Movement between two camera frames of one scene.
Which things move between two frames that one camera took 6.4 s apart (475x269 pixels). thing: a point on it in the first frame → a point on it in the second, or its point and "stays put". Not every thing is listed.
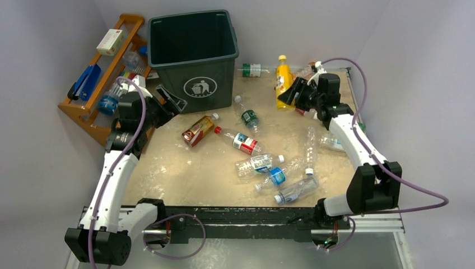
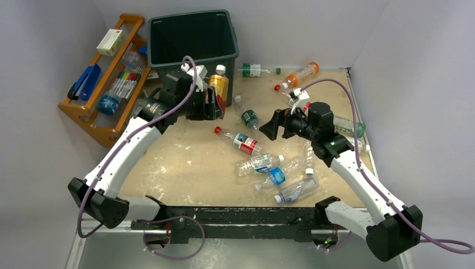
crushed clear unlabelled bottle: [310, 144] stays put
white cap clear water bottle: [257, 164] stays put
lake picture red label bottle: [241, 142] stays put
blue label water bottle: [278, 175] stays put
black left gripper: [168, 110] → [210, 111]
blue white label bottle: [299, 189] stays put
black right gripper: [298, 94] → [283, 125]
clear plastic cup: [131, 60] stays put
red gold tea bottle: [199, 129] → [220, 82]
